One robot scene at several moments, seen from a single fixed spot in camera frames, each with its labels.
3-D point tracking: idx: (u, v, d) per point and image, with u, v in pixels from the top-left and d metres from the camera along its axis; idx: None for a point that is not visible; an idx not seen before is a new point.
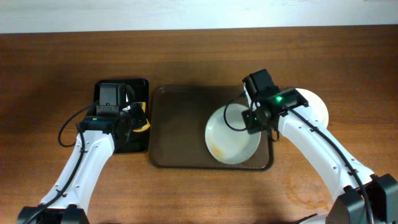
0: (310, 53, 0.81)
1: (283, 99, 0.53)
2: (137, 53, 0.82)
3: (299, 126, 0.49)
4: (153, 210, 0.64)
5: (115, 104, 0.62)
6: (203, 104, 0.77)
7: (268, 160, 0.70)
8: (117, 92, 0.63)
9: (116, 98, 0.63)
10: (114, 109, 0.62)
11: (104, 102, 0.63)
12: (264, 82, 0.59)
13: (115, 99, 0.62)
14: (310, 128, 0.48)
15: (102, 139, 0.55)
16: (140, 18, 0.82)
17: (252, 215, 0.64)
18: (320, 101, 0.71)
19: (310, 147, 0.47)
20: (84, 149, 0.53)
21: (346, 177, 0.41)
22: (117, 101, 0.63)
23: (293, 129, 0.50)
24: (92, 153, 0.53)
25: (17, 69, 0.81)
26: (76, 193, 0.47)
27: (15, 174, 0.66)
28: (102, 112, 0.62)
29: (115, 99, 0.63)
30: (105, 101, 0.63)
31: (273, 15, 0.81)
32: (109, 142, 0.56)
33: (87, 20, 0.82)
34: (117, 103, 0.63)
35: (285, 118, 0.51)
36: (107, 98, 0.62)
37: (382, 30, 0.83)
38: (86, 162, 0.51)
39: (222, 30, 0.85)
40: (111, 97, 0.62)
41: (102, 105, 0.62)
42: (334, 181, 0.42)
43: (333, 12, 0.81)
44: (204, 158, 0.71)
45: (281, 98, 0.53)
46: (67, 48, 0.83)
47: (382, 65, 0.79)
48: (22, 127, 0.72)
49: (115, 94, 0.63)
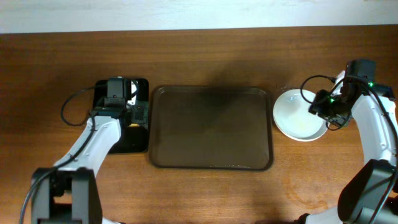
0: (308, 54, 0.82)
1: (374, 85, 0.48)
2: (138, 53, 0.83)
3: (373, 106, 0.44)
4: (153, 209, 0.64)
5: (123, 96, 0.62)
6: (203, 102, 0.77)
7: (268, 159, 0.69)
8: (125, 86, 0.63)
9: (124, 90, 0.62)
10: (120, 101, 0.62)
11: (111, 94, 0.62)
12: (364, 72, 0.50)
13: (123, 91, 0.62)
14: (381, 112, 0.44)
15: (112, 123, 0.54)
16: (141, 18, 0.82)
17: (252, 215, 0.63)
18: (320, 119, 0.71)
19: (364, 125, 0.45)
20: (95, 129, 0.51)
21: (390, 157, 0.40)
22: (124, 94, 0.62)
23: (365, 107, 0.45)
24: (102, 134, 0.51)
25: (18, 70, 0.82)
26: (87, 159, 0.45)
27: (20, 175, 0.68)
28: (110, 104, 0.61)
29: (124, 91, 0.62)
30: (112, 94, 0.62)
31: (273, 15, 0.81)
32: (117, 127, 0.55)
33: (87, 20, 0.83)
34: (125, 95, 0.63)
35: (366, 98, 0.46)
36: (115, 89, 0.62)
37: (382, 30, 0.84)
38: (97, 139, 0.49)
39: (222, 30, 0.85)
40: (119, 89, 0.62)
41: (109, 98, 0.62)
42: (375, 155, 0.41)
43: (333, 12, 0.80)
44: (206, 157, 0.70)
45: (372, 84, 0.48)
46: (69, 48, 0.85)
47: (379, 66, 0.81)
48: (23, 127, 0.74)
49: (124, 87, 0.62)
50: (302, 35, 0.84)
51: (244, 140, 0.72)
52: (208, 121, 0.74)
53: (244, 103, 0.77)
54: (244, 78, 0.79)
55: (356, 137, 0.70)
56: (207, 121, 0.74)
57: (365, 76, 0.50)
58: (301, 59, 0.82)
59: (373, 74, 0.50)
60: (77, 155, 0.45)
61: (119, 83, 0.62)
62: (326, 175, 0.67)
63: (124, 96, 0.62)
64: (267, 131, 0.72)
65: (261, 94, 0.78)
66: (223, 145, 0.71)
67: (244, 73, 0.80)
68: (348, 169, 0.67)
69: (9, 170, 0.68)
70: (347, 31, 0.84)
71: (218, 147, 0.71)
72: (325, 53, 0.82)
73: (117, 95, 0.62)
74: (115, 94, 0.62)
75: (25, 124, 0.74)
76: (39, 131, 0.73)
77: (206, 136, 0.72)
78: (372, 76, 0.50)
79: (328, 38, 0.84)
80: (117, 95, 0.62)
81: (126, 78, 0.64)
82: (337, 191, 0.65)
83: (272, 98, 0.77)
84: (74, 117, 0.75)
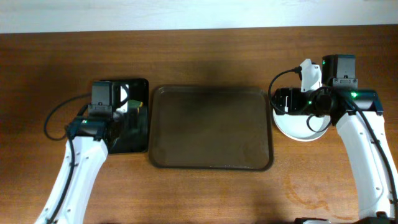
0: (308, 54, 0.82)
1: (358, 96, 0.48)
2: (138, 53, 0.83)
3: (360, 131, 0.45)
4: (153, 209, 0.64)
5: (109, 102, 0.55)
6: (202, 103, 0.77)
7: (267, 159, 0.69)
8: (112, 90, 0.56)
9: (111, 96, 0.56)
10: (107, 109, 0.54)
11: (96, 101, 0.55)
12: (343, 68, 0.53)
13: (110, 97, 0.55)
14: (371, 139, 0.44)
15: (94, 149, 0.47)
16: (140, 18, 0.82)
17: (252, 215, 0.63)
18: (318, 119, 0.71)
19: (359, 158, 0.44)
20: (74, 163, 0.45)
21: (386, 205, 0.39)
22: (110, 99, 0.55)
23: (352, 132, 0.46)
24: (84, 167, 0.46)
25: (18, 70, 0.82)
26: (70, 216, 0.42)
27: (20, 175, 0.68)
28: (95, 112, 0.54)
29: (110, 96, 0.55)
30: (97, 100, 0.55)
31: (273, 15, 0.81)
32: (101, 150, 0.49)
33: (86, 20, 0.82)
34: (111, 101, 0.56)
35: (351, 117, 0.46)
36: (101, 94, 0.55)
37: (382, 31, 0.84)
38: (78, 178, 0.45)
39: (222, 30, 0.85)
40: (106, 94, 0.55)
41: (94, 105, 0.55)
42: (369, 202, 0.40)
43: (334, 12, 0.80)
44: (206, 157, 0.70)
45: (356, 95, 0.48)
46: (69, 48, 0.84)
47: (379, 66, 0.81)
48: (23, 127, 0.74)
49: (111, 92, 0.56)
50: (302, 35, 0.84)
51: (244, 141, 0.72)
52: (207, 121, 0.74)
53: (244, 103, 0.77)
54: (244, 78, 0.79)
55: None
56: (206, 121, 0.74)
57: (346, 75, 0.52)
58: (301, 59, 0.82)
59: (352, 71, 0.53)
60: (55, 215, 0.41)
61: (105, 87, 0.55)
62: (326, 175, 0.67)
63: (111, 102, 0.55)
64: (267, 131, 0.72)
65: (261, 95, 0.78)
66: (222, 146, 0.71)
67: (244, 73, 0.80)
68: (348, 169, 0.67)
69: (9, 170, 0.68)
70: (347, 32, 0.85)
71: (217, 147, 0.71)
72: (324, 53, 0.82)
73: (103, 102, 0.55)
74: (101, 101, 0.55)
75: (25, 124, 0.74)
76: (38, 132, 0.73)
77: (206, 137, 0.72)
78: (351, 73, 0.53)
79: (328, 39, 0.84)
80: (102, 101, 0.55)
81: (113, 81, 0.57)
82: (337, 191, 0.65)
83: None
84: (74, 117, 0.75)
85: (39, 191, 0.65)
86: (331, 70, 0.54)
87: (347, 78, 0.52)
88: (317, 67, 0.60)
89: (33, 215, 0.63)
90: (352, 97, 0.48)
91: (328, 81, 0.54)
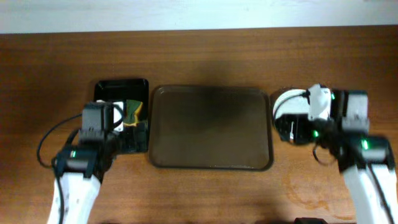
0: (307, 54, 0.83)
1: (369, 148, 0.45)
2: (138, 53, 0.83)
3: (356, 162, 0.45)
4: (153, 210, 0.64)
5: (102, 127, 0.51)
6: (203, 103, 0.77)
7: (267, 159, 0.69)
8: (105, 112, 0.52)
9: (103, 120, 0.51)
10: (99, 135, 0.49)
11: (86, 127, 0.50)
12: (354, 108, 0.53)
13: (101, 121, 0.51)
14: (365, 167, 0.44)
15: (84, 188, 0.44)
16: (140, 18, 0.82)
17: (252, 215, 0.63)
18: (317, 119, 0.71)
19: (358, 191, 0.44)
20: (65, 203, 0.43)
21: None
22: (102, 124, 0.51)
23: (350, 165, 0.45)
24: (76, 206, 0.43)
25: (17, 70, 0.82)
26: None
27: (20, 175, 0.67)
28: (86, 140, 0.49)
29: (102, 121, 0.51)
30: (88, 124, 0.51)
31: (273, 15, 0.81)
32: (92, 187, 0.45)
33: (86, 20, 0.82)
34: (104, 126, 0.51)
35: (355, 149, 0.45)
36: (91, 119, 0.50)
37: (381, 31, 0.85)
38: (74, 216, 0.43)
39: (222, 30, 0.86)
40: (97, 119, 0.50)
41: (84, 130, 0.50)
42: None
43: (333, 12, 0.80)
44: (206, 157, 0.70)
45: (367, 146, 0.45)
46: (70, 48, 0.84)
47: (379, 66, 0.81)
48: (23, 127, 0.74)
49: (103, 116, 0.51)
50: (301, 35, 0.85)
51: (244, 141, 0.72)
52: (208, 122, 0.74)
53: (244, 104, 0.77)
54: (244, 78, 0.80)
55: None
56: (206, 122, 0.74)
57: (356, 115, 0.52)
58: (301, 59, 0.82)
59: (363, 113, 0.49)
60: None
61: (97, 111, 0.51)
62: (326, 175, 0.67)
63: (102, 127, 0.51)
64: (267, 131, 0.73)
65: (261, 94, 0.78)
66: (222, 146, 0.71)
67: (244, 74, 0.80)
68: None
69: (9, 170, 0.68)
70: (347, 32, 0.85)
71: (217, 148, 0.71)
72: (324, 53, 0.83)
73: (94, 128, 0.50)
74: (92, 126, 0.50)
75: (25, 124, 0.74)
76: (40, 132, 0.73)
77: (206, 137, 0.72)
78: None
79: (328, 39, 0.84)
80: (93, 127, 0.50)
81: (105, 106, 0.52)
82: (337, 191, 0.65)
83: (272, 98, 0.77)
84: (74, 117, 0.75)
85: (39, 191, 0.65)
86: (342, 107, 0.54)
87: (358, 121, 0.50)
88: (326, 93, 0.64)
89: (34, 215, 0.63)
90: (362, 149, 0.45)
91: (337, 121, 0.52)
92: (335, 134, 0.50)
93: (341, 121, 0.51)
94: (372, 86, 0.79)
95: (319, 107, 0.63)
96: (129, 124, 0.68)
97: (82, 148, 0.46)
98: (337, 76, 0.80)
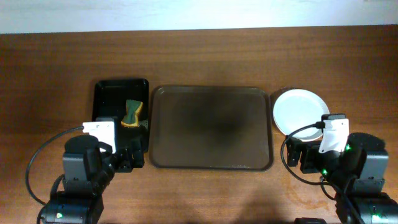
0: (306, 54, 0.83)
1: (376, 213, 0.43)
2: (138, 53, 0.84)
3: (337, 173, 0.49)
4: (153, 209, 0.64)
5: (88, 177, 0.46)
6: (203, 104, 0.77)
7: (268, 159, 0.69)
8: (89, 157, 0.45)
9: (89, 165, 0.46)
10: (86, 182, 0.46)
11: (71, 177, 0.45)
12: (376, 170, 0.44)
13: (86, 170, 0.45)
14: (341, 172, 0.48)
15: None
16: (141, 18, 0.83)
17: (253, 215, 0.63)
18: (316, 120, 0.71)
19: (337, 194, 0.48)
20: None
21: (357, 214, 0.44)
22: (89, 171, 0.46)
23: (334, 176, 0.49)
24: None
25: (18, 69, 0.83)
26: None
27: (21, 174, 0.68)
28: (73, 188, 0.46)
29: (88, 168, 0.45)
30: (71, 175, 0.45)
31: (273, 15, 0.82)
32: None
33: (88, 20, 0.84)
34: (90, 171, 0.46)
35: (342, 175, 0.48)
36: (74, 168, 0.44)
37: (379, 31, 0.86)
38: None
39: (222, 30, 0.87)
40: (80, 170, 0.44)
41: (68, 180, 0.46)
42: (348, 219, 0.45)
43: (331, 12, 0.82)
44: (206, 157, 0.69)
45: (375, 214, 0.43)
46: (71, 48, 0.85)
47: (379, 65, 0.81)
48: (22, 127, 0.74)
49: (89, 161, 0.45)
50: (301, 35, 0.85)
51: (244, 142, 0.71)
52: (208, 121, 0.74)
53: (244, 104, 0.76)
54: (244, 78, 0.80)
55: None
56: (207, 122, 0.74)
57: (372, 176, 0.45)
58: (300, 59, 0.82)
59: (380, 172, 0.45)
60: None
61: (79, 159, 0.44)
62: None
63: (88, 176, 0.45)
64: (267, 131, 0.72)
65: (261, 94, 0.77)
66: (223, 145, 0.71)
67: (244, 74, 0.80)
68: None
69: (9, 170, 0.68)
70: (346, 32, 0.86)
71: (217, 148, 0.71)
72: (324, 53, 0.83)
73: (80, 178, 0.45)
74: (78, 177, 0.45)
75: (25, 124, 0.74)
76: (39, 132, 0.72)
77: (206, 136, 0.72)
78: (379, 175, 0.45)
79: (328, 39, 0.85)
80: (78, 177, 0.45)
81: (89, 147, 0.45)
82: None
83: (272, 98, 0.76)
84: (73, 116, 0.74)
85: (39, 191, 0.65)
86: (357, 162, 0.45)
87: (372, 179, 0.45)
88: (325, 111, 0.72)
89: (32, 214, 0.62)
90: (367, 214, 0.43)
91: (351, 173, 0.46)
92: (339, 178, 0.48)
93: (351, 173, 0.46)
94: (373, 86, 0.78)
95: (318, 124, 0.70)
96: (129, 125, 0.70)
97: (70, 203, 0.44)
98: (337, 76, 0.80)
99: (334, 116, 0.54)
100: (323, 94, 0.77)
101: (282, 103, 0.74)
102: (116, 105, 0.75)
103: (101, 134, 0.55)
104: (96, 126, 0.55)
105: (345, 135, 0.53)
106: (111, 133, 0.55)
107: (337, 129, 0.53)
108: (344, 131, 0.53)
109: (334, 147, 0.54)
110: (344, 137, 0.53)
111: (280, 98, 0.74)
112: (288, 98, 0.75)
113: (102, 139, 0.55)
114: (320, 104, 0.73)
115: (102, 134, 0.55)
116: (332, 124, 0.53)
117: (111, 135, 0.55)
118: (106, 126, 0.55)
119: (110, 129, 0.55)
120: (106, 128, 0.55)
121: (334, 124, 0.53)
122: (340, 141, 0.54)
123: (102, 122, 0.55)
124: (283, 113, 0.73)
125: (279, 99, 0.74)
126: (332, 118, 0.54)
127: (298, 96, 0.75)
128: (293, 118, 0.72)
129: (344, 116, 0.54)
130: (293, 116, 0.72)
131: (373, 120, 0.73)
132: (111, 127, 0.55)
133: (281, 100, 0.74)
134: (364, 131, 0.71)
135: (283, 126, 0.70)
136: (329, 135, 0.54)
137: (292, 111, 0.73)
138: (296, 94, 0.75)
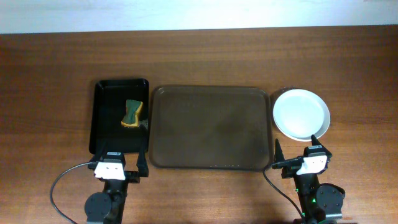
0: (306, 54, 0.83)
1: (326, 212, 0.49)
2: (138, 53, 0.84)
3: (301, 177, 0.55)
4: (153, 209, 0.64)
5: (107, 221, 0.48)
6: (203, 103, 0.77)
7: (268, 159, 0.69)
8: (108, 204, 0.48)
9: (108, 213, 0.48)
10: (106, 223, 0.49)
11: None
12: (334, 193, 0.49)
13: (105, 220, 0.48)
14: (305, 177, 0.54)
15: None
16: (142, 18, 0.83)
17: (252, 215, 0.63)
18: (316, 120, 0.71)
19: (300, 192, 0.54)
20: None
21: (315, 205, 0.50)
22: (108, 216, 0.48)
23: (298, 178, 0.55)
24: None
25: (18, 69, 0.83)
26: None
27: (20, 175, 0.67)
28: None
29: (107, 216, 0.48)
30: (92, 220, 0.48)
31: (273, 16, 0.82)
32: None
33: (87, 20, 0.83)
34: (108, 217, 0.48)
35: (306, 178, 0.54)
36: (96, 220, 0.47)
37: (379, 32, 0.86)
38: None
39: (223, 31, 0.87)
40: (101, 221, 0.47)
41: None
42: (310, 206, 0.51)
43: (331, 13, 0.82)
44: (207, 157, 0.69)
45: None
46: (72, 48, 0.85)
47: (378, 65, 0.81)
48: (22, 127, 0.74)
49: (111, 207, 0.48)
50: (301, 35, 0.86)
51: (243, 141, 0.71)
52: (208, 121, 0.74)
53: (243, 104, 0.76)
54: (244, 78, 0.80)
55: (356, 137, 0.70)
56: (206, 121, 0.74)
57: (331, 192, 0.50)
58: (300, 59, 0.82)
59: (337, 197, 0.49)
60: None
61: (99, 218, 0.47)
62: (328, 175, 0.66)
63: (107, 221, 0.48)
64: (267, 132, 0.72)
65: (261, 94, 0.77)
66: (222, 145, 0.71)
67: (244, 74, 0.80)
68: (349, 169, 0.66)
69: (9, 170, 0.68)
70: (345, 32, 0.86)
71: (217, 147, 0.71)
72: (324, 53, 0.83)
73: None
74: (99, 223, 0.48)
75: (24, 124, 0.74)
76: (39, 132, 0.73)
77: (206, 136, 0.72)
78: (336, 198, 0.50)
79: (328, 39, 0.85)
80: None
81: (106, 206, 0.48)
82: None
83: (272, 98, 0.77)
84: (73, 116, 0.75)
85: (39, 191, 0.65)
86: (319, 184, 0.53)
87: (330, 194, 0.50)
88: (325, 111, 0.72)
89: (33, 214, 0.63)
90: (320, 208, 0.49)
91: (313, 180, 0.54)
92: (304, 180, 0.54)
93: (313, 181, 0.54)
94: (373, 86, 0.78)
95: (317, 125, 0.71)
96: (129, 124, 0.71)
97: None
98: (337, 75, 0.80)
99: (312, 156, 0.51)
100: (323, 94, 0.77)
101: (282, 103, 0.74)
102: (117, 105, 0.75)
103: (108, 174, 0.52)
104: (106, 168, 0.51)
105: (319, 169, 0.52)
106: (119, 174, 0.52)
107: (314, 167, 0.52)
108: (318, 167, 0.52)
109: (311, 172, 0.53)
110: (319, 170, 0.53)
111: (280, 98, 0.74)
112: (289, 98, 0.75)
113: (110, 177, 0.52)
114: (319, 104, 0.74)
115: (108, 173, 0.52)
116: (307, 164, 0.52)
117: (118, 176, 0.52)
118: (114, 168, 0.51)
119: (119, 170, 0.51)
120: (114, 170, 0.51)
121: (310, 163, 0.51)
122: (313, 170, 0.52)
123: (111, 165, 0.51)
124: (282, 113, 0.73)
125: (279, 99, 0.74)
126: (310, 156, 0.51)
127: (298, 96, 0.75)
128: (292, 118, 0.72)
129: (324, 156, 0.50)
130: (292, 116, 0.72)
131: (373, 120, 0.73)
132: (119, 169, 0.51)
133: (281, 100, 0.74)
134: (364, 131, 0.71)
135: (283, 127, 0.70)
136: (305, 171, 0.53)
137: (291, 111, 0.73)
138: (296, 93, 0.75)
